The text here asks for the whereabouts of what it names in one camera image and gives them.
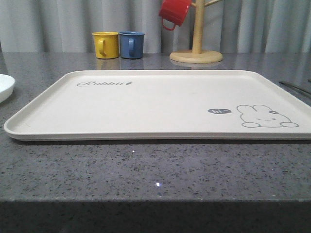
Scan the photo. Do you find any white round plate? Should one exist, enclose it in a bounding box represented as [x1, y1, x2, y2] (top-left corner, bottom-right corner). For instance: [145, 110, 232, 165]
[0, 74, 15, 103]

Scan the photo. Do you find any cream rabbit serving tray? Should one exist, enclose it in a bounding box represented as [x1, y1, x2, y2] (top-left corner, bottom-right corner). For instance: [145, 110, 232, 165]
[4, 70, 311, 141]

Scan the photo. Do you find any wooden mug tree stand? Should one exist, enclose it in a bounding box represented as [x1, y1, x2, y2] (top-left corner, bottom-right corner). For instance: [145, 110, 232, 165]
[170, 0, 223, 64]

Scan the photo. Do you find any blue enamel mug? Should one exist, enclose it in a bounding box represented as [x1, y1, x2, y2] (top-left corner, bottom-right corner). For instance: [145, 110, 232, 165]
[119, 31, 145, 59]

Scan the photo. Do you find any yellow enamel mug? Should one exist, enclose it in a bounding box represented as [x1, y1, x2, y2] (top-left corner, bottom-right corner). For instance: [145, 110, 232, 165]
[92, 32, 119, 59]

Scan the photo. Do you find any red enamel mug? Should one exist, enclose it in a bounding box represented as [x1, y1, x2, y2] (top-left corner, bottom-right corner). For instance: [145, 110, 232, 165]
[159, 0, 192, 31]

